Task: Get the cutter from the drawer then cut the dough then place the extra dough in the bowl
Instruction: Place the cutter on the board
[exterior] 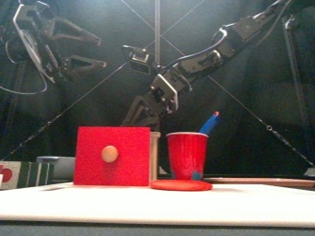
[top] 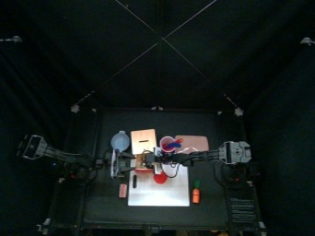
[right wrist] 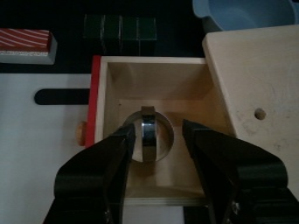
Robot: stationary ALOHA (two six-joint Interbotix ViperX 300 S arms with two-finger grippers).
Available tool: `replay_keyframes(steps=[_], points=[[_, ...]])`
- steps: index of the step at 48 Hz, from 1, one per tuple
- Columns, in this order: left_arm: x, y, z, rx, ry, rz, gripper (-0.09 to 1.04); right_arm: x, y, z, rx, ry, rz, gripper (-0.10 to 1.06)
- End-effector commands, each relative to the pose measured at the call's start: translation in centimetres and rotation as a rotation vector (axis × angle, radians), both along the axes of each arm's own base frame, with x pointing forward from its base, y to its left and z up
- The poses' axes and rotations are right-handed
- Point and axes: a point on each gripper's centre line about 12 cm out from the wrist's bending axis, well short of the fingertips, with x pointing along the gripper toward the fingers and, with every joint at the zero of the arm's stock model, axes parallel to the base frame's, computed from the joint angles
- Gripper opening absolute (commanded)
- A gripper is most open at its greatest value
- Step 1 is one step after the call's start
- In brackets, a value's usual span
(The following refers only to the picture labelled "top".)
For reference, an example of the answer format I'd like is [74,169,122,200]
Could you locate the wooden drawer box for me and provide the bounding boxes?
[130,128,159,155]

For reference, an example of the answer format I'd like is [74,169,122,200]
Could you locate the pink utensil cup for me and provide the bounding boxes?
[159,136,182,154]

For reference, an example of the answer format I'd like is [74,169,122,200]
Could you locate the pink rectangular block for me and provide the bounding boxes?
[118,183,130,199]

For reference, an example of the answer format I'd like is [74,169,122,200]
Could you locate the white cutting board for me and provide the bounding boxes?
[127,162,193,207]

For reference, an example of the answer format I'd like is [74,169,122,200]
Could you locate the orange toy carrot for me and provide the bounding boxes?
[191,179,202,205]

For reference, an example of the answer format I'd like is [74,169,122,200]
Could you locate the black printed label sheet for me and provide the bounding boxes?
[227,196,259,226]

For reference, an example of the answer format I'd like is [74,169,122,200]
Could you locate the black camera cable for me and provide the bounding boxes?
[162,161,182,180]

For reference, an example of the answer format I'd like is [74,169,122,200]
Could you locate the thin white bracing cord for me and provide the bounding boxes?
[75,0,218,104]
[114,0,242,109]

